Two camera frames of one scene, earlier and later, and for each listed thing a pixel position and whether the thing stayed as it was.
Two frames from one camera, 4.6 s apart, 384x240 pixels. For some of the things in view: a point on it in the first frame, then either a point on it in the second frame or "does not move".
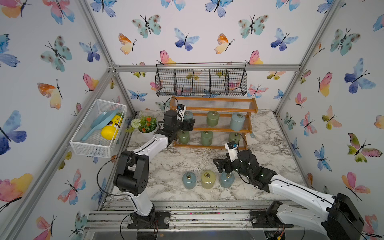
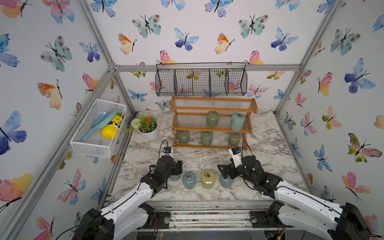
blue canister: (226, 179) does not move
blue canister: (189, 179) does not move
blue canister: (237, 121) does not move
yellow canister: (208, 179) does not move
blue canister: (188, 114) -> (175, 177)
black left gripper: (190, 125) -> (178, 168)
